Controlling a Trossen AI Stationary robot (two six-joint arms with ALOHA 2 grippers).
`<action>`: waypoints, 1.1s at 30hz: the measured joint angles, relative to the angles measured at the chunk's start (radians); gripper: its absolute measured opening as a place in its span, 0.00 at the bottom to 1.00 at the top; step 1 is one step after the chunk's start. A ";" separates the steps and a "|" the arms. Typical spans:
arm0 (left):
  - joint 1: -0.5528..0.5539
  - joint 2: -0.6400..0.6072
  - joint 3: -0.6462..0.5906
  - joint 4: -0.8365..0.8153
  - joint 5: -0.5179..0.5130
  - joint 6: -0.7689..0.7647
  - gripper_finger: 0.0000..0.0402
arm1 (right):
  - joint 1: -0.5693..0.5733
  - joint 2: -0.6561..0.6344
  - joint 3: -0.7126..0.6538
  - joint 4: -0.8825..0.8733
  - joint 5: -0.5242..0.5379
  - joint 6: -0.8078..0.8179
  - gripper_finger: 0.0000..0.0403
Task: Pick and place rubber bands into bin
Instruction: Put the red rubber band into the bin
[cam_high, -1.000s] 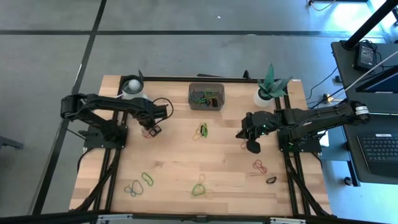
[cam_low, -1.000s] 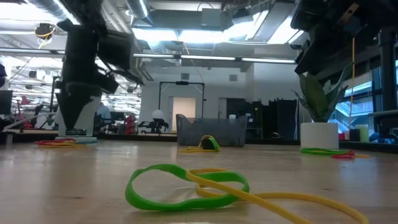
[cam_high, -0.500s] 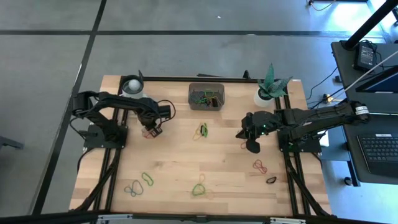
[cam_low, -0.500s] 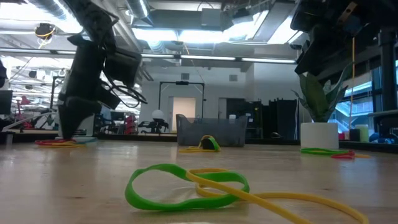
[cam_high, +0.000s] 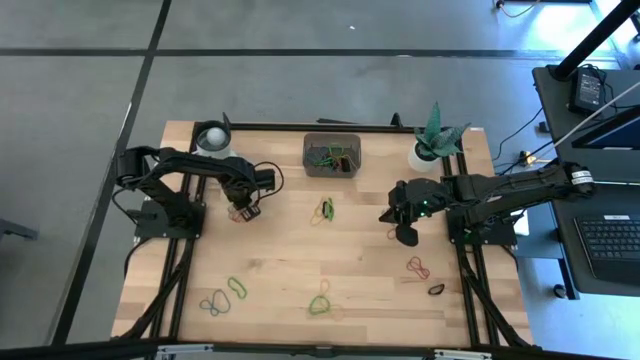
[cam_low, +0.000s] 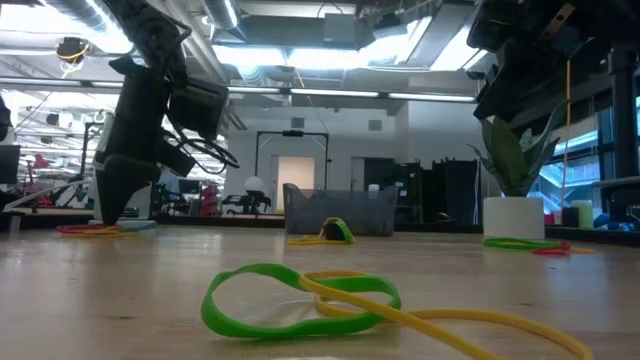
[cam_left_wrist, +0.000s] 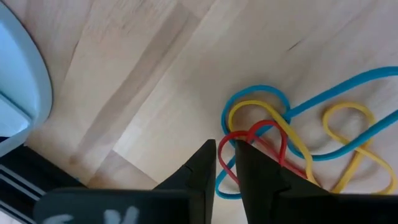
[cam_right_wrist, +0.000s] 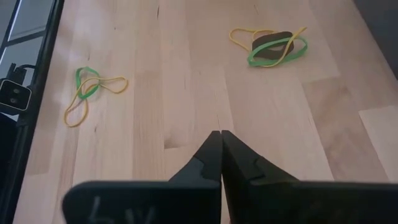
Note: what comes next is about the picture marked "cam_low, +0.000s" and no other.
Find pale green cup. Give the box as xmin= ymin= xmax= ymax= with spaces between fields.
xmin=569 ymin=198 xmax=596 ymax=230

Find black vertical post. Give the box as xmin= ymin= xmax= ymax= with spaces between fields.
xmin=608 ymin=42 xmax=640 ymax=224

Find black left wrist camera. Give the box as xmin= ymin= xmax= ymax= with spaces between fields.
xmin=167 ymin=77 xmax=231 ymax=142

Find red chair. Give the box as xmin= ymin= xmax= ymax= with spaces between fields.
xmin=199 ymin=184 xmax=221 ymax=217

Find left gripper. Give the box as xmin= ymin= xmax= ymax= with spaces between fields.
xmin=94 ymin=54 xmax=197 ymax=226

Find black gantry frame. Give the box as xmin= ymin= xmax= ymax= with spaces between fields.
xmin=254 ymin=129 xmax=332 ymax=192

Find small black container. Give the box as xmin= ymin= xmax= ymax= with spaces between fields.
xmin=560 ymin=205 xmax=580 ymax=229

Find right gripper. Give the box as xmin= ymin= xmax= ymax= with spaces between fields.
xmin=472 ymin=44 xmax=569 ymax=122

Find red yellow band bundle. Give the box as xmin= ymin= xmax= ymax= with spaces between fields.
xmin=55 ymin=223 xmax=121 ymax=236

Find grey translucent plastic bin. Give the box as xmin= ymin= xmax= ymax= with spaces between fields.
xmin=282 ymin=182 xmax=400 ymax=238

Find red rubber band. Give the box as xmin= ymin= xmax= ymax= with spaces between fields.
xmin=530 ymin=242 xmax=572 ymax=257

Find long ceiling light strip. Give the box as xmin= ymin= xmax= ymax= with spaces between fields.
xmin=224 ymin=85 xmax=479 ymax=104

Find black monitor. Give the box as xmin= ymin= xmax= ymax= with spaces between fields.
xmin=0 ymin=143 xmax=22 ymax=186

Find black cabinets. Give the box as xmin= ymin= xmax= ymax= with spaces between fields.
xmin=363 ymin=157 xmax=482 ymax=225

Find black round ceiling fixture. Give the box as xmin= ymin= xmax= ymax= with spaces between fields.
xmin=54 ymin=35 xmax=91 ymax=66

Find green rubber band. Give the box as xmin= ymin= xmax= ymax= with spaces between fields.
xmin=482 ymin=237 xmax=564 ymax=251
xmin=199 ymin=262 xmax=403 ymax=341
xmin=332 ymin=217 xmax=356 ymax=245

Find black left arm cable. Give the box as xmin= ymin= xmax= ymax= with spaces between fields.
xmin=162 ymin=127 xmax=241 ymax=176

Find green plant in white pot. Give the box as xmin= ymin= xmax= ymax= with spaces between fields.
xmin=467 ymin=99 xmax=569 ymax=241

